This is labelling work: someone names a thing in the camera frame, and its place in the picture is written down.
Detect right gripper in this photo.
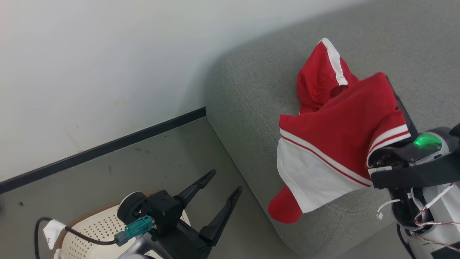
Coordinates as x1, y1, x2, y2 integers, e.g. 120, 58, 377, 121
367, 74, 460, 171

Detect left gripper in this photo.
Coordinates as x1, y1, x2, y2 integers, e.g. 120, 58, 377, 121
153, 169, 243, 259

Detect red and white shirt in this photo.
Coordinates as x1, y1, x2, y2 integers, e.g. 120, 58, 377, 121
268, 72, 411, 224

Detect red shorts with white stripe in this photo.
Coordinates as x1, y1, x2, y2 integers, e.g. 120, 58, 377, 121
296, 38, 360, 115

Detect white perforated laundry basket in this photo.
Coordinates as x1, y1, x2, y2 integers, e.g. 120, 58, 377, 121
53, 191, 191, 259

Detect black baseboard strip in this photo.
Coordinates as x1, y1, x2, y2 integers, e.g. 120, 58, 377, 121
0, 106, 207, 195

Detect grey fabric sofa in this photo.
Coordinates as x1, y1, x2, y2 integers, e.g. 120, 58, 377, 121
206, 0, 460, 259

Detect teal cable connector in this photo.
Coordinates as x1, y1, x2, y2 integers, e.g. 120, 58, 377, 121
114, 215, 153, 247

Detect white wire with plug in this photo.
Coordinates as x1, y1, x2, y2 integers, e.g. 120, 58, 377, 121
376, 199, 401, 220

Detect red white twisted wires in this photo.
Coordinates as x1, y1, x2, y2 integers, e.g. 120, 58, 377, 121
411, 182, 460, 252

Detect black camera cable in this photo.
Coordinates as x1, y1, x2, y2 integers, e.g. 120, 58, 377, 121
34, 217, 119, 259

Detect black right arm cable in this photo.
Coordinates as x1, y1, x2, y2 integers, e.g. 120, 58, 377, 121
396, 223, 417, 259

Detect white cable tag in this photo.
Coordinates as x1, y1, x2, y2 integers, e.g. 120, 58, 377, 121
43, 219, 67, 250

